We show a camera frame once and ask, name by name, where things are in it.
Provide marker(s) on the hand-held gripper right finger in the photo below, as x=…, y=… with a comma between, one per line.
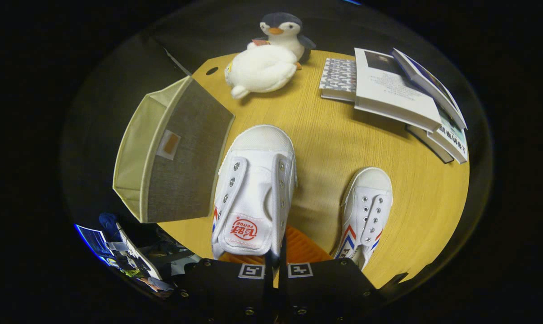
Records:
x=325, y=288

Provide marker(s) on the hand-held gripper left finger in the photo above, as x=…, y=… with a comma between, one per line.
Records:
x=226, y=288

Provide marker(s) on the white canvas shoe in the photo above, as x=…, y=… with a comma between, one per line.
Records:
x=253, y=189
x=368, y=202

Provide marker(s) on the grey fabric storage box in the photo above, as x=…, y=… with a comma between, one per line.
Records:
x=186, y=153

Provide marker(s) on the pile of assorted items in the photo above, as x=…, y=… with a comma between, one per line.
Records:
x=132, y=256

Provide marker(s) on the white book with black lettering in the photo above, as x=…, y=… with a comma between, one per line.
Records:
x=454, y=139

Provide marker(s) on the thick white book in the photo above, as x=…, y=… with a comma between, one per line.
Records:
x=388, y=90

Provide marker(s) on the patterned cover book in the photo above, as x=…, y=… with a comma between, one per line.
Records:
x=339, y=76

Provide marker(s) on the penguin plush toy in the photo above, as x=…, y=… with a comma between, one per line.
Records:
x=262, y=67

